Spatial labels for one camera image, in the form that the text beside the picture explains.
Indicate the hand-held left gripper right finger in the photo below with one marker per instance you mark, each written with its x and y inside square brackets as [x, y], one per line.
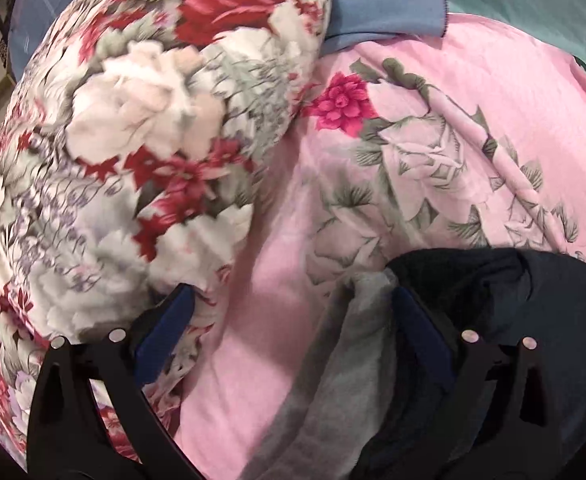
[423, 332]

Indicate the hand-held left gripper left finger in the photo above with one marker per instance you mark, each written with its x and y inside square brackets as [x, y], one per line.
[165, 327]

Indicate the black pants with grey lining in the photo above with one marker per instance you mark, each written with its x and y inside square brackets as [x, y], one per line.
[503, 290]

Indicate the pink floral bedsheet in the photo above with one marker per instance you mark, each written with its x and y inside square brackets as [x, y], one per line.
[453, 105]

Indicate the plain blue cloth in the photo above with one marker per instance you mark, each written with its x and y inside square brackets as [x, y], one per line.
[388, 0]

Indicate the teal printed sheet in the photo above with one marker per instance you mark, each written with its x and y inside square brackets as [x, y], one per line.
[533, 0]

